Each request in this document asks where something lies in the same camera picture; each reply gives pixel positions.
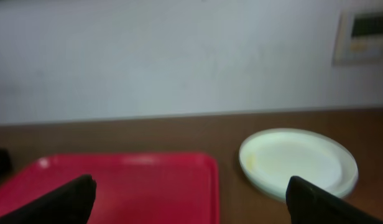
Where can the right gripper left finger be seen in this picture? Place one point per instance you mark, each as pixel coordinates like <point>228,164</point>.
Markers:
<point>71,203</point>

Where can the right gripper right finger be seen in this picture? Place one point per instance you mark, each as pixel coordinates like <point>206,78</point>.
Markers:
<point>309,204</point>

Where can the white plate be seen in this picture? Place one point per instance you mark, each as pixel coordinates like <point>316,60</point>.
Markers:
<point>271,157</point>

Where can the red plastic tray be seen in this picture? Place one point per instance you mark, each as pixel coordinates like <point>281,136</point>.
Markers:
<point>131,188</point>

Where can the black tray with soapy water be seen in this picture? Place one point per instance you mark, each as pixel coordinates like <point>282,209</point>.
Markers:
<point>5,162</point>

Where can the white wall control panel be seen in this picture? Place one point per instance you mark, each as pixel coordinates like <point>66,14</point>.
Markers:
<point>359,37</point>

